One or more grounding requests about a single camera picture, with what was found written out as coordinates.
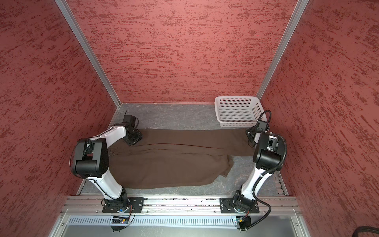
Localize aluminium left corner post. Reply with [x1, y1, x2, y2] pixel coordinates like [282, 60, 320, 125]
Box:
[55, 0, 122, 109]

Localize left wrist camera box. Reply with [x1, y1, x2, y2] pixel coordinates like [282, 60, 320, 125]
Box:
[122, 114, 139, 128]

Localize white perforated plastic basket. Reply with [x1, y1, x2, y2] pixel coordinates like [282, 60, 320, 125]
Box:
[214, 96, 267, 128]

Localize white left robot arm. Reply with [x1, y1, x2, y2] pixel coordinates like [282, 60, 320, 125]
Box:
[70, 123, 145, 214]

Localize aluminium right corner post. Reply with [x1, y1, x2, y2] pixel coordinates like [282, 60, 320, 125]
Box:
[256, 0, 309, 100]

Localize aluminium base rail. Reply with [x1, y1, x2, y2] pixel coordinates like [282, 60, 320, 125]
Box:
[60, 195, 302, 216]

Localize black cable bottom right corner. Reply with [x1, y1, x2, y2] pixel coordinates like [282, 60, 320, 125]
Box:
[351, 226, 379, 237]

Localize right small circuit board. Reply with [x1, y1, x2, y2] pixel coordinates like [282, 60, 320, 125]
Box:
[235, 216, 251, 230]

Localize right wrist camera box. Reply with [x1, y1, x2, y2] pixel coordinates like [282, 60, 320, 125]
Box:
[256, 120, 269, 133]

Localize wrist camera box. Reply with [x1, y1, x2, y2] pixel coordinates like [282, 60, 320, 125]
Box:
[256, 120, 269, 133]
[122, 114, 139, 128]

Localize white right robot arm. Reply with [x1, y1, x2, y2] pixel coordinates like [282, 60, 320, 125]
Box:
[233, 133, 287, 213]

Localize left small circuit board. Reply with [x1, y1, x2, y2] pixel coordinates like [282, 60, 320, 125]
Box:
[111, 216, 130, 226]

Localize aluminium corner post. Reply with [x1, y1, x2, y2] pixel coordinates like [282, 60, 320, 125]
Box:
[256, 0, 309, 100]
[55, 0, 122, 109]

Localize white slotted cable duct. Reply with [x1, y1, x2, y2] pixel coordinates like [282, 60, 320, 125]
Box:
[67, 215, 236, 228]

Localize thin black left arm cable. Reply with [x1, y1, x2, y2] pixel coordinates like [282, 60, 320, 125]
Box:
[68, 110, 131, 202]

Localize small circuit board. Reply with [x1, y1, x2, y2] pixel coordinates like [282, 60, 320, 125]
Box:
[111, 216, 130, 226]
[235, 216, 251, 230]

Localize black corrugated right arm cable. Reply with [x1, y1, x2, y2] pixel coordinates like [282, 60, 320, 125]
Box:
[248, 110, 288, 231]

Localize brown corduroy trousers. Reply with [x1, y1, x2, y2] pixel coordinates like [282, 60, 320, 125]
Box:
[108, 129, 254, 189]

